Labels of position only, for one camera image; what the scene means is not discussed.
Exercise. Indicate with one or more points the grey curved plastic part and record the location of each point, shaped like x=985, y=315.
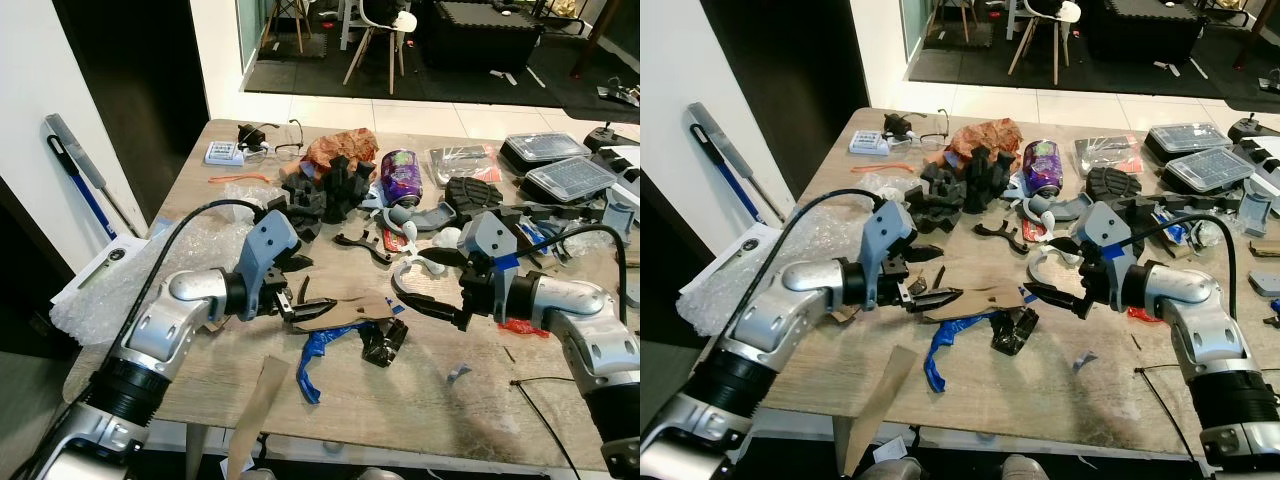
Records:
x=1070, y=206
x=425, y=217

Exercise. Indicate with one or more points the black shoe sole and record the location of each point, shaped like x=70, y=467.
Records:
x=1115, y=185
x=472, y=193

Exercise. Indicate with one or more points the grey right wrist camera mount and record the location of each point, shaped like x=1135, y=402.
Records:
x=492, y=238
x=1105, y=228

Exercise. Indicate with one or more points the white plastic hook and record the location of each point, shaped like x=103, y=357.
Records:
x=412, y=255
x=1045, y=262

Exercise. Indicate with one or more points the white chair wooden legs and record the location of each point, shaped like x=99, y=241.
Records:
x=1040, y=25
x=378, y=30

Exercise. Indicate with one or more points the black crumpled plastic scrap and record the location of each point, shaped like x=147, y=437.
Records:
x=1015, y=332
x=384, y=343

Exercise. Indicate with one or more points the black controller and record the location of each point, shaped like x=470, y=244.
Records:
x=1255, y=130
x=612, y=138

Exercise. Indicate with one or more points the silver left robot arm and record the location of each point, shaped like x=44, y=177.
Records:
x=160, y=335
x=790, y=325

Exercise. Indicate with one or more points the brown cardboard piece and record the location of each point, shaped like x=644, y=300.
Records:
x=355, y=308
x=985, y=298

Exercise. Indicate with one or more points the black foam blocks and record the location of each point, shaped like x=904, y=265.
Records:
x=330, y=195
x=950, y=190

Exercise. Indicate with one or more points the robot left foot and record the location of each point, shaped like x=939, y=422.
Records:
x=897, y=470
x=268, y=474

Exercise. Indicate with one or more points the orange rubber strip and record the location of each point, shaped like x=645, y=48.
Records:
x=240, y=178
x=885, y=167

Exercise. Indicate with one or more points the blue plastic scrap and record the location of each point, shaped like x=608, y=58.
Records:
x=318, y=355
x=945, y=350

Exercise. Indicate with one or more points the red wrapper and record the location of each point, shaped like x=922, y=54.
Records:
x=1143, y=314
x=525, y=328

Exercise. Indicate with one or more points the small white box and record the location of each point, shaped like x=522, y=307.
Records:
x=223, y=153
x=868, y=143

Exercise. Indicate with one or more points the clear packet red card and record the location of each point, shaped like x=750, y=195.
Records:
x=1108, y=153
x=462, y=162

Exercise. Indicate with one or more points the clear bubble wrap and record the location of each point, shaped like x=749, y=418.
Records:
x=120, y=290
x=740, y=270

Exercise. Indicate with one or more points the grey tape scrap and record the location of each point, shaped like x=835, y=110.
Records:
x=1085, y=362
x=459, y=373

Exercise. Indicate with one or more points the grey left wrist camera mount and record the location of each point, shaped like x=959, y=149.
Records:
x=268, y=240
x=888, y=225

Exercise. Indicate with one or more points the black container clear lid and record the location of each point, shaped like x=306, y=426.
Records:
x=1210, y=168
x=1188, y=138
x=570, y=178
x=540, y=148

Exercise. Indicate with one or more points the black foam box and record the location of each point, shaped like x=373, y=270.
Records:
x=1145, y=30
x=490, y=35

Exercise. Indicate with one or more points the brown crumpled paper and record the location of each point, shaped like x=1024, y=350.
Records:
x=985, y=138
x=340, y=148

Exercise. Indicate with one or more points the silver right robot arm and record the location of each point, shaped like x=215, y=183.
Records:
x=580, y=320
x=1200, y=320

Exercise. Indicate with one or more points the brown paper strip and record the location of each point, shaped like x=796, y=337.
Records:
x=258, y=410
x=880, y=405

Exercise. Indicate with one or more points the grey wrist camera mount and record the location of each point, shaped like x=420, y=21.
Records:
x=1105, y=228
x=268, y=240
x=492, y=238
x=888, y=225

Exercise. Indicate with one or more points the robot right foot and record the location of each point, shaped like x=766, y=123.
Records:
x=378, y=475
x=1024, y=468

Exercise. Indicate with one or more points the black framed eyeglasses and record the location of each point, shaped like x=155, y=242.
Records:
x=270, y=145
x=915, y=132

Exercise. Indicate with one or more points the black floor mat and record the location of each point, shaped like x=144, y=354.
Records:
x=1130, y=75

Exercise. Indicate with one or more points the purple drink can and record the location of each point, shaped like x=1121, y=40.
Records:
x=403, y=178
x=1042, y=168

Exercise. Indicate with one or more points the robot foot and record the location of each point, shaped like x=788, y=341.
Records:
x=378, y=475
x=1024, y=468
x=897, y=470
x=268, y=474

